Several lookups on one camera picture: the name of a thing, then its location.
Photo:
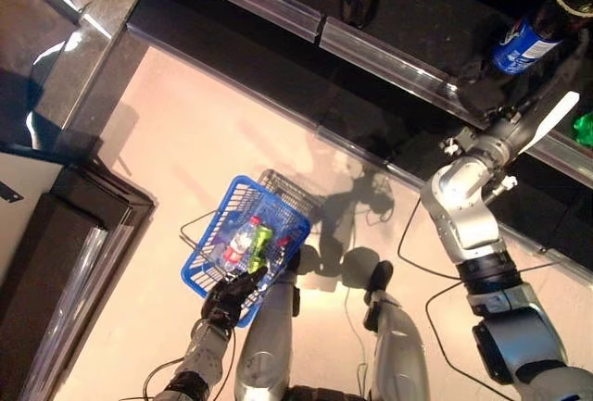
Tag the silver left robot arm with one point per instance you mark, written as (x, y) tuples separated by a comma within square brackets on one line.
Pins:
[(204, 354)]

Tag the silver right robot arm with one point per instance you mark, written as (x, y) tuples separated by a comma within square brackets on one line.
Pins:
[(463, 216)]

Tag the green soda can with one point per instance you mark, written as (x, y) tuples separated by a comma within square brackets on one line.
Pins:
[(260, 246)]

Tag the blue plastic shopping basket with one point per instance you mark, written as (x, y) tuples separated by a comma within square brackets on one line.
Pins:
[(199, 257)]

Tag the clear water bottle red cap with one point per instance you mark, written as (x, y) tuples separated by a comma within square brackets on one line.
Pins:
[(238, 241)]

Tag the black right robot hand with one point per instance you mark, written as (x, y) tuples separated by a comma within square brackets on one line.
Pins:
[(477, 91)]

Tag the green Sprite bottle yellow cap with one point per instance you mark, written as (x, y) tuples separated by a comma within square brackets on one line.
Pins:
[(584, 130)]

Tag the black low display platform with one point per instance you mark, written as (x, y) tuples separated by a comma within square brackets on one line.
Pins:
[(55, 257)]

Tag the small red tag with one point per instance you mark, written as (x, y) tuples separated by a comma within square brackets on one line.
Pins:
[(283, 241)]

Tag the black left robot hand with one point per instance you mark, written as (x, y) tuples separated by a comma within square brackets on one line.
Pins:
[(227, 304)]

